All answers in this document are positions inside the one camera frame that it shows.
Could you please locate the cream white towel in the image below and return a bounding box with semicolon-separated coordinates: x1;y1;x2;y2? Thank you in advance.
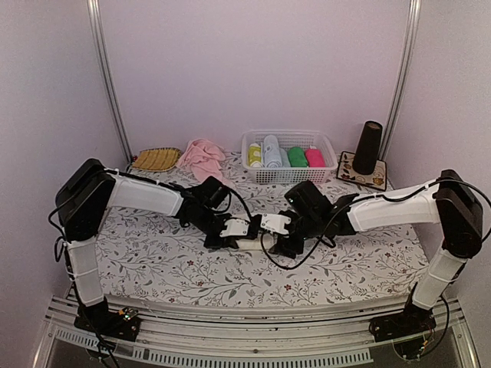
236;236;275;251

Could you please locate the pink towel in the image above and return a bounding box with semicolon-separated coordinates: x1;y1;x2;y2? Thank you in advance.
176;139;236;189

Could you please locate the white plastic basket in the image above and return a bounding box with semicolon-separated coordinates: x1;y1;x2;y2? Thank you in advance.
241;129;338;184

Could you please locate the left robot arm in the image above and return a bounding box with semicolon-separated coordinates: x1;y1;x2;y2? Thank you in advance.
48;158;233;333

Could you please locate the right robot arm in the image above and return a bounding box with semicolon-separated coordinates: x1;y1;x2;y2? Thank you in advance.
266;169;490;334

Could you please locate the magenta rolled towel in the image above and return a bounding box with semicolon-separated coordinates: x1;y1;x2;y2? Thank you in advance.
305;148;325;168

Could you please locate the grey blue rolled towel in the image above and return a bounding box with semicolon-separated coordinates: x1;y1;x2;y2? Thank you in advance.
279;148;291;167

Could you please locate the yellow woven mat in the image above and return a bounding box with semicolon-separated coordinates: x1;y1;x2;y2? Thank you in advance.
131;147;182;172

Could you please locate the green rolled towel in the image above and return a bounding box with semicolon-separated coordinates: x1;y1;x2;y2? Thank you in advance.
287;146;308;168

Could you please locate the light blue rolled towel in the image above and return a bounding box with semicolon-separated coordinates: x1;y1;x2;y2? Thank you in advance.
263;135;282;169

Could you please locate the floral coaster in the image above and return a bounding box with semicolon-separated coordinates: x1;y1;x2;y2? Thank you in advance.
336;151;387;192

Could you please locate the yellow dotted rolled towel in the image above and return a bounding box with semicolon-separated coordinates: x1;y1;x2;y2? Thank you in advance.
248;143;263;168

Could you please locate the dark brown tall cup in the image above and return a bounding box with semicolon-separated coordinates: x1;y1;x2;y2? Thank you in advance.
352;121;383;175

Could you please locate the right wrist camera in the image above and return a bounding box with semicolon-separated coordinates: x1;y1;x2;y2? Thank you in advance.
260;213;292;235

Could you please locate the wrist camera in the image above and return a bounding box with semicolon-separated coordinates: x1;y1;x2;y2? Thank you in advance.
260;213;292;235
219;217;258;239

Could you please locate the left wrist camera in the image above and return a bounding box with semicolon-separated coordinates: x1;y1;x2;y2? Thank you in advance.
219;217;258;239

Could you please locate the aluminium front rail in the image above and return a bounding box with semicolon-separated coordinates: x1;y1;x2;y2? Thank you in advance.
35;294;479;367

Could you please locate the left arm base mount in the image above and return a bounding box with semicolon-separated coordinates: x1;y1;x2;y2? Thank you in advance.
74;304;141;342

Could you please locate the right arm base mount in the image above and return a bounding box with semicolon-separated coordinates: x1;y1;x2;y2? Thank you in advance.
368;309;437;342

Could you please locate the left aluminium frame post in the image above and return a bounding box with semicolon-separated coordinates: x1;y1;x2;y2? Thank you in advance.
87;0;133;164

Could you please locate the aluminium frame post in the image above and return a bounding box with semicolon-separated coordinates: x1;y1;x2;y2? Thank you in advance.
87;0;133;164
387;0;421;136

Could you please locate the right aluminium frame post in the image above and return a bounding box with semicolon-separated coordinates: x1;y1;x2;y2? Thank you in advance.
387;0;421;136

